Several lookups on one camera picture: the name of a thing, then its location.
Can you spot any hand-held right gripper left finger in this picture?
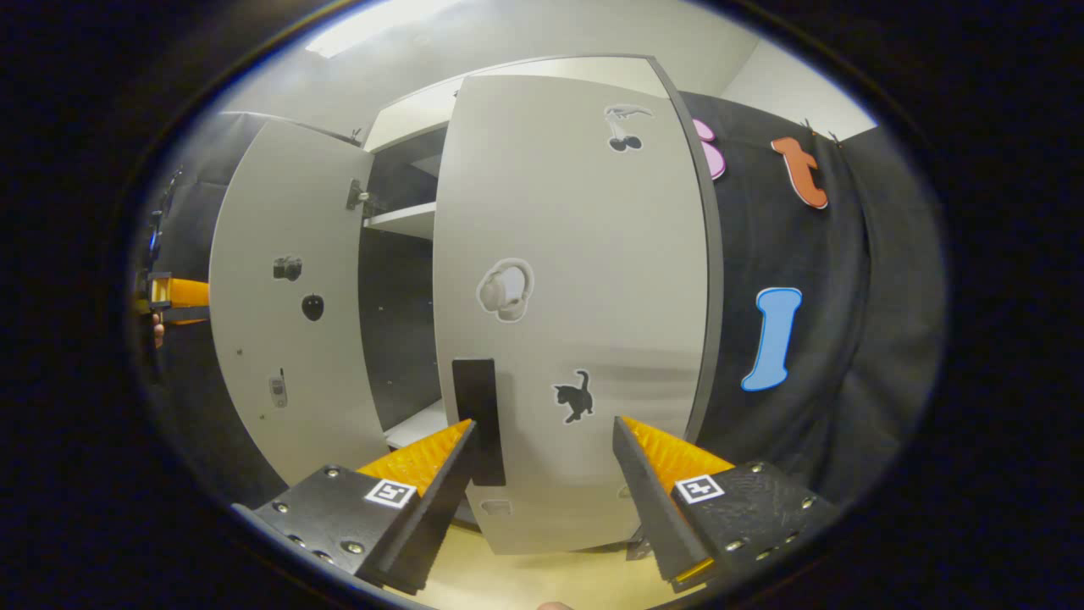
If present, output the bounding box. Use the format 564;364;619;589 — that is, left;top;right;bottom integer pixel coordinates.
233;419;480;596

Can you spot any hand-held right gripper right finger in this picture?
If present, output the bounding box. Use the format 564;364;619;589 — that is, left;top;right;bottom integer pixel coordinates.
611;415;839;594

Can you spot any white shoe cabinet door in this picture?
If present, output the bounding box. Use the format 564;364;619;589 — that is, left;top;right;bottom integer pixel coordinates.
432;55;712;557
209;119;392;489

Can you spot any white and grey shoe cabinet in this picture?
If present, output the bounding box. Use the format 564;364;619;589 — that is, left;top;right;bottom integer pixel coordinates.
356;53;727;553

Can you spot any black backdrop cloth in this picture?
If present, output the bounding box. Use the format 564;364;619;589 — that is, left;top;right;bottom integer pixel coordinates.
677;89;947;511
127;110;367;511

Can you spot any black flat door handle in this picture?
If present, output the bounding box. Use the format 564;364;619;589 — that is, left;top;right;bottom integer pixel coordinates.
451;358;508;488

